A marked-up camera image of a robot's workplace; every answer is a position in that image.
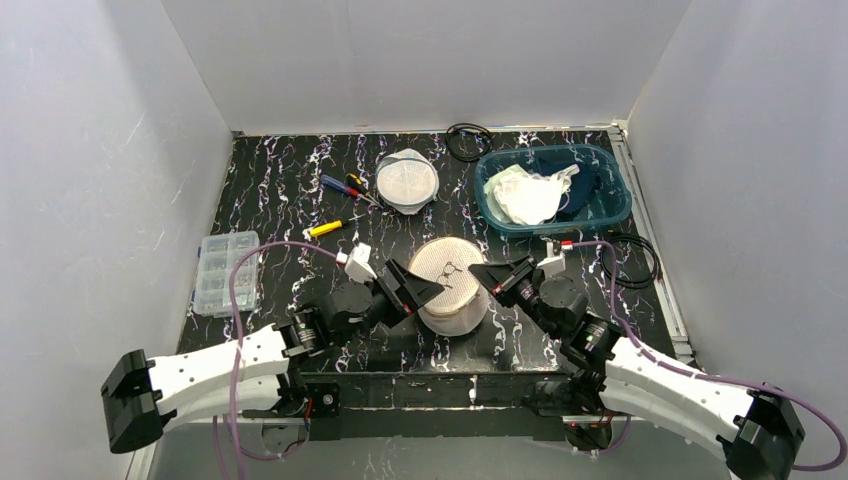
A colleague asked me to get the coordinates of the blue handled screwdriver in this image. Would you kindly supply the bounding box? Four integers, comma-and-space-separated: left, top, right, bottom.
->
320, 174, 383, 209

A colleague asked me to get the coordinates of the dark blue bra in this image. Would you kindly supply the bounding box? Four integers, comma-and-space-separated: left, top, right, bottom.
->
536, 158, 599, 221

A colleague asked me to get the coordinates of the clear plastic screw box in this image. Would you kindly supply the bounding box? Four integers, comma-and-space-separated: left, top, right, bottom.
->
192, 231, 259, 318

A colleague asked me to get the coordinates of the black orange handled screwdriver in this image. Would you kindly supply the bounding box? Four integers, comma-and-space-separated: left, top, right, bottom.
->
345, 173, 380, 207

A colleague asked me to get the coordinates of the white bra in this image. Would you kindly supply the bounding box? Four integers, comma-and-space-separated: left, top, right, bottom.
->
483, 165, 571, 226

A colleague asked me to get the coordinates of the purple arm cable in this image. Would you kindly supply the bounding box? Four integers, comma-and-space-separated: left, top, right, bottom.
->
566, 239, 848, 473
211, 241, 342, 480

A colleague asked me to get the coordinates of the black cable coil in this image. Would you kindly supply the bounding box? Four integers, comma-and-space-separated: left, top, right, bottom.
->
444, 122, 495, 164
599, 233, 662, 291

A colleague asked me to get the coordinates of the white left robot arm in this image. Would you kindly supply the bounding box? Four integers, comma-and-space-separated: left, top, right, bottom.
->
100, 259, 446, 454

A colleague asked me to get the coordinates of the white mesh bag blue trim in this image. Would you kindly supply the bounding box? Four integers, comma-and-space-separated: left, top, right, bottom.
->
375, 148, 440, 215

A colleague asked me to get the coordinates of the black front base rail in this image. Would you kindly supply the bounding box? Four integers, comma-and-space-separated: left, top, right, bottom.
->
205, 370, 637, 443

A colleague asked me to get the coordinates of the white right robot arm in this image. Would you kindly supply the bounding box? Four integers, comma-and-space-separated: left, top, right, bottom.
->
468, 257, 805, 479

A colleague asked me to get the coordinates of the yellow handled screwdriver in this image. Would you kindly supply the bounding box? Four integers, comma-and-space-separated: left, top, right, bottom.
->
303, 214, 363, 239

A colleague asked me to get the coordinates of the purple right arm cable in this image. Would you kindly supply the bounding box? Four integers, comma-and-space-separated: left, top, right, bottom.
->
566, 239, 848, 473

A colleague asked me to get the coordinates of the black cable coil back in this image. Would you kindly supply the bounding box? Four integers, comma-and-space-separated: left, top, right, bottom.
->
444, 122, 495, 164

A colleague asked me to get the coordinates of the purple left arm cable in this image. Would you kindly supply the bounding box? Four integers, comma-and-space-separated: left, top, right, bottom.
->
211, 241, 342, 480

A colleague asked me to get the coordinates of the teal plastic bin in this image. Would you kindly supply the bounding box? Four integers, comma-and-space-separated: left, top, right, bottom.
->
474, 144, 633, 237

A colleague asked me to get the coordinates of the black cable coil right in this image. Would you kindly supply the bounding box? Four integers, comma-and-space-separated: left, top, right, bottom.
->
599, 233, 662, 291

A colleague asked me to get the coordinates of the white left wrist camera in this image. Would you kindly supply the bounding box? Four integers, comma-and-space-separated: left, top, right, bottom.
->
336, 243, 377, 284

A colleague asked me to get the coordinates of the white mesh bag tan trim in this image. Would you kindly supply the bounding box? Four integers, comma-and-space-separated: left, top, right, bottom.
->
408, 236, 490, 337

